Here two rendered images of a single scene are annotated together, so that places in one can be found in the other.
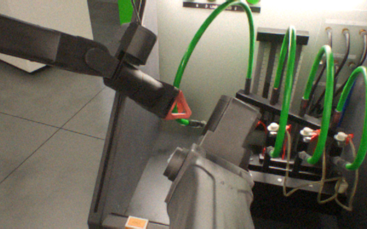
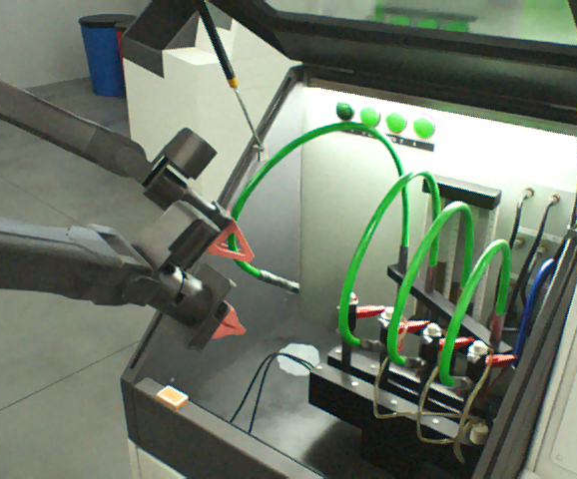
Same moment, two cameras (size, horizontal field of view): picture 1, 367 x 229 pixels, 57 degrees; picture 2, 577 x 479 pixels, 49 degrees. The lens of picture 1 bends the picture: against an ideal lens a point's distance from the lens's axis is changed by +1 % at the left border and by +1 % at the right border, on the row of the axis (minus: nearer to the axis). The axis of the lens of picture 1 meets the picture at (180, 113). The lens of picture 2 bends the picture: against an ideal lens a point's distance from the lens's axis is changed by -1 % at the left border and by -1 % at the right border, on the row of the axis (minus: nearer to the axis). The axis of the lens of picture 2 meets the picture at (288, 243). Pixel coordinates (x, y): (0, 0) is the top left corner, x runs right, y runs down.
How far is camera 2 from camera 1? 0.51 m
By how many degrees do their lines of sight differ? 21
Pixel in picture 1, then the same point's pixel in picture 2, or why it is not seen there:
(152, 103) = not seen: hidden behind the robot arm
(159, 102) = not seen: hidden behind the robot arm
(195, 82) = (346, 243)
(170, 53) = (315, 194)
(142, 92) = not seen: hidden behind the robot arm
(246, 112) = (184, 216)
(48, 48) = (80, 139)
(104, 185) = (152, 338)
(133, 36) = (183, 144)
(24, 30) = (62, 118)
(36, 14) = (234, 128)
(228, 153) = (155, 252)
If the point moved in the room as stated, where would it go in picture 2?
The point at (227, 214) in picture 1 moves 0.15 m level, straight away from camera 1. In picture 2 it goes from (18, 228) to (146, 177)
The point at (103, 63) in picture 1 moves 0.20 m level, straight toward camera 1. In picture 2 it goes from (134, 166) to (75, 222)
